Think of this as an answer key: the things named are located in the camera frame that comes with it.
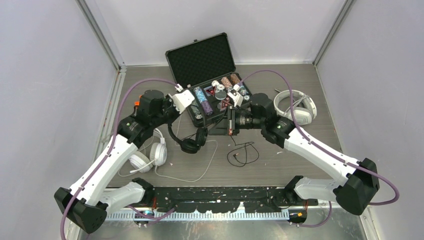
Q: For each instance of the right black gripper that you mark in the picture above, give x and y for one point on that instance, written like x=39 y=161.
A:
x=231 y=120

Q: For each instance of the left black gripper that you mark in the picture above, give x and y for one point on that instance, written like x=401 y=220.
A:
x=167 y=101

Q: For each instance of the large white gaming headphones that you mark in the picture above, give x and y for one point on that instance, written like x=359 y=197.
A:
x=304 y=108

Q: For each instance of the black on-ear headphones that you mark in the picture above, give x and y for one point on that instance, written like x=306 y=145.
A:
x=192 y=144

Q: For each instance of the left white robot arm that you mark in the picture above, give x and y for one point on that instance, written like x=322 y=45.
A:
x=85 y=202

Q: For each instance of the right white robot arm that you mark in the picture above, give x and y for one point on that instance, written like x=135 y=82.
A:
x=353 y=183

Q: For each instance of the small white headphones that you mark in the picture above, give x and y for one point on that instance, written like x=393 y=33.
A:
x=155 y=155

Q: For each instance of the red triangle card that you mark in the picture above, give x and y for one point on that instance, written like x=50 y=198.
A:
x=223 y=105
x=210 y=90

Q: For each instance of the round silver dealer button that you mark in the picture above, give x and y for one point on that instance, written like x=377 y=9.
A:
x=220 y=95

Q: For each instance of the black poker chip case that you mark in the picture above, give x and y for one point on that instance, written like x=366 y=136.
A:
x=203 y=63

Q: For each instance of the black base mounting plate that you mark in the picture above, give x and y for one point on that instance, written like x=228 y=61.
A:
x=254 y=199

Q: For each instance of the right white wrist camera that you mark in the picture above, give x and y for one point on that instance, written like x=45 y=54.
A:
x=236 y=97

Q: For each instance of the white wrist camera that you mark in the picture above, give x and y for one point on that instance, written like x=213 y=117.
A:
x=236 y=97
x=182 y=99

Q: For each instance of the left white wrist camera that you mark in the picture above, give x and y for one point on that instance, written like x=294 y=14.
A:
x=182 y=99

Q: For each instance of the white aluminium rail strip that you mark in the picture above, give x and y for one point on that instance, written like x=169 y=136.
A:
x=126 y=215

